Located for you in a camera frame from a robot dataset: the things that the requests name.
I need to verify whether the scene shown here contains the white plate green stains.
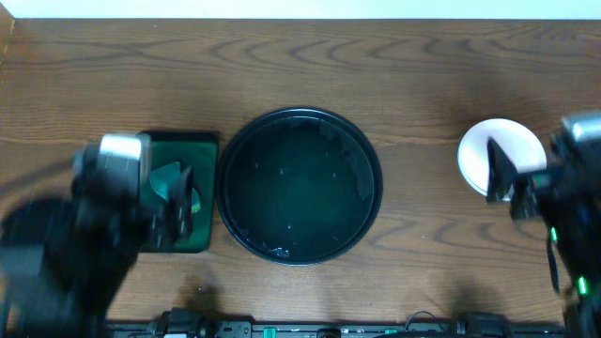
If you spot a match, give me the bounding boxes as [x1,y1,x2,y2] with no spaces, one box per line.
[457,118,547,195]

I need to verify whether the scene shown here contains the green yellow sponge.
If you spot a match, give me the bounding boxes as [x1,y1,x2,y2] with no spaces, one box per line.
[149,161,202,214]

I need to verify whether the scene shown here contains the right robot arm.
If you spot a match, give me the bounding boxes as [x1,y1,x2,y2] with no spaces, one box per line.
[486,110,600,337]

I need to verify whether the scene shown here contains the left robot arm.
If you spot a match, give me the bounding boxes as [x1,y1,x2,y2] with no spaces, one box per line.
[1,134,193,337]

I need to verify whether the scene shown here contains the rectangular dark green tray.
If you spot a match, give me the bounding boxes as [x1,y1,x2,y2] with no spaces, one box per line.
[140,130,219,254]

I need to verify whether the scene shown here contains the round black tray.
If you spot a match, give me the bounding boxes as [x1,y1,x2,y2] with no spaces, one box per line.
[215,107,383,266]

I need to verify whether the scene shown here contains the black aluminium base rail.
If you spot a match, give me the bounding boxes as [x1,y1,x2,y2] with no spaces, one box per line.
[102,308,565,338]

